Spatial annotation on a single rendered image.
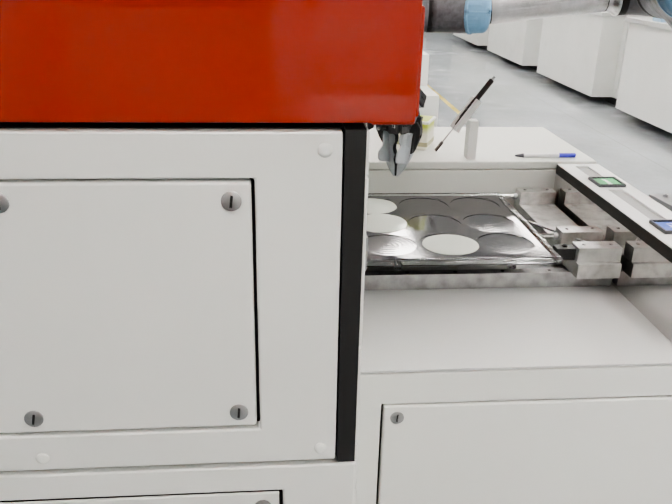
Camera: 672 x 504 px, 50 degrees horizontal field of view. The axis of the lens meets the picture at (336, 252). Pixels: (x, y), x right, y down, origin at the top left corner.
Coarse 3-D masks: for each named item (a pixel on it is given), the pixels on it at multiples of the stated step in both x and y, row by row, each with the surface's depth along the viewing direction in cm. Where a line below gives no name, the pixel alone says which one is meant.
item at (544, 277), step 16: (368, 272) 131; (384, 272) 131; (400, 272) 131; (416, 272) 131; (432, 272) 131; (448, 272) 131; (464, 272) 132; (480, 272) 132; (496, 272) 132; (512, 272) 132; (528, 272) 132; (544, 272) 132; (560, 272) 132; (368, 288) 130; (384, 288) 131; (400, 288) 131; (416, 288) 131; (432, 288) 132; (448, 288) 132; (464, 288) 132
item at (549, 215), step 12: (516, 204) 161; (528, 204) 159; (540, 204) 159; (552, 204) 159; (528, 216) 153; (540, 216) 152; (552, 216) 152; (564, 216) 152; (540, 228) 146; (552, 228) 145; (552, 240) 140; (564, 264) 134; (576, 264) 129; (588, 264) 128; (600, 264) 129; (612, 264) 129; (576, 276) 129; (588, 276) 129; (600, 276) 130; (612, 276) 130
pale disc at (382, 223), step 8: (368, 216) 143; (376, 216) 143; (384, 216) 143; (392, 216) 143; (368, 224) 139; (376, 224) 139; (384, 224) 139; (392, 224) 139; (400, 224) 139; (384, 232) 136
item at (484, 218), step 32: (416, 224) 140; (448, 224) 140; (480, 224) 141; (512, 224) 141; (384, 256) 125; (416, 256) 125; (448, 256) 125; (480, 256) 126; (512, 256) 126; (544, 256) 126
